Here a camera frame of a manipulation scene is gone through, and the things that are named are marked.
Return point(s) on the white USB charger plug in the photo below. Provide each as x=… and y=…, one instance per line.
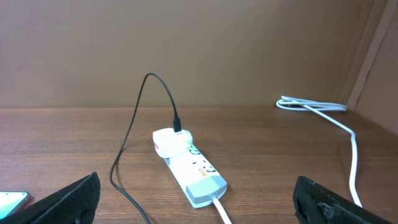
x=169, y=143

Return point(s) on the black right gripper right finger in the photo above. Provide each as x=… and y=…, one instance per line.
x=316, y=204

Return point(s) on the white power strip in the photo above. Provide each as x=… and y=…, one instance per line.
x=197, y=177

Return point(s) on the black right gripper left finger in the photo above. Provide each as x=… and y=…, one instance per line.
x=75, y=203

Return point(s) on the blue Galaxy S25 smartphone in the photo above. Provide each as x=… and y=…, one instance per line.
x=11, y=202

